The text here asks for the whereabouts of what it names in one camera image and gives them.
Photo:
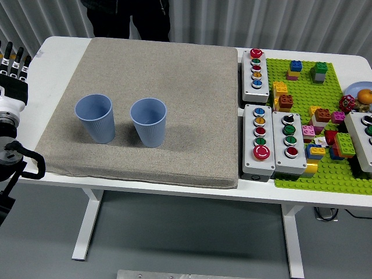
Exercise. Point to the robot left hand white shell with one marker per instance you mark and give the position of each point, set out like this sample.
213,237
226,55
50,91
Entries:
14,90

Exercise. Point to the blue ribbed plastic cup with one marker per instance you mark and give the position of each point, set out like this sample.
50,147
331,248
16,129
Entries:
98,130
149,133

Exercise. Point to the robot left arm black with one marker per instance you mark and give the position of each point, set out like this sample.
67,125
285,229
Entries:
8,154

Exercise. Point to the white table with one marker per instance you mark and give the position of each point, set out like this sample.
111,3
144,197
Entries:
43,87

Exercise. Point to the person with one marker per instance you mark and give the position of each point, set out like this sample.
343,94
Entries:
116,20

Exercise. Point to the white table leg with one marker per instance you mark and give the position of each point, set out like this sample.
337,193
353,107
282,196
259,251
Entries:
85,226
293,241

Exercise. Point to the grey-brown fabric mat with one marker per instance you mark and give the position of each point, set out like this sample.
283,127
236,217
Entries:
189,130

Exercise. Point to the grey box small red mushroom button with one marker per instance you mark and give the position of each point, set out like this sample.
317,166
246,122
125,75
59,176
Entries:
255,91

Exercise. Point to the grey box large red button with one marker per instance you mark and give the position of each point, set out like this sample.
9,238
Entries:
250,164

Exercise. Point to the orange-brown toy brick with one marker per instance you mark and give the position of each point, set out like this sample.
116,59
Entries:
322,114
286,101

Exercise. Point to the flat yellow toy brick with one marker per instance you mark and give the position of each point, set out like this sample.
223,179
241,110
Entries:
290,73

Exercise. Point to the blue toy brick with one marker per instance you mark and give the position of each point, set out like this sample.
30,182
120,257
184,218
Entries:
296,65
312,156

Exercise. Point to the white pleated curtain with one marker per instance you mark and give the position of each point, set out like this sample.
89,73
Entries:
290,23

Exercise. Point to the green studded baseplate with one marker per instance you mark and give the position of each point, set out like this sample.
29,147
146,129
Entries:
302,90

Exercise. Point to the grey toy brick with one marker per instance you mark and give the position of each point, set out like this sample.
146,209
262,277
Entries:
319,78

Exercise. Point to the dark green toy brick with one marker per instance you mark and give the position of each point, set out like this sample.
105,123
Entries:
319,67

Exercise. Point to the small yellow toy brick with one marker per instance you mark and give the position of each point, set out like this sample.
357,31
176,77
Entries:
317,150

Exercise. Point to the white printed toy brick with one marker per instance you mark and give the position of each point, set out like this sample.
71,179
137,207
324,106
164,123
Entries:
320,141

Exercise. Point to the red toy brick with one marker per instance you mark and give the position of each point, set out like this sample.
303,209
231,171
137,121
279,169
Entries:
330,136

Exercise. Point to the magenta toy brick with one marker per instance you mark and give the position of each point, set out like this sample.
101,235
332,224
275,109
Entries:
338,117

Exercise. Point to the red valve handwheel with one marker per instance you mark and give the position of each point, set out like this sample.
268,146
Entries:
346,103

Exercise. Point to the light green toy brick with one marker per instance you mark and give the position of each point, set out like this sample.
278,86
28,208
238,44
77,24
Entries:
345,143

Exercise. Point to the grey power adapter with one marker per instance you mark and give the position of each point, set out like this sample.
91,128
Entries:
327,214

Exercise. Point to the light blue plate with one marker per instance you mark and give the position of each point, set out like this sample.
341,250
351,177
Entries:
354,87

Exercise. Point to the grey box black green buttons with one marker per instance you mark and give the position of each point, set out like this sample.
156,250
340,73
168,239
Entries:
359,139

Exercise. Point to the brass valve body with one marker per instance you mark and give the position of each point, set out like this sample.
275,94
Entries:
363,107

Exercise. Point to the orange fruit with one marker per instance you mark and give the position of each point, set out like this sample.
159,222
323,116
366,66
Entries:
364,96

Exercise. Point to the grey box black selector switch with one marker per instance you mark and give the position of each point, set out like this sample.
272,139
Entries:
293,163

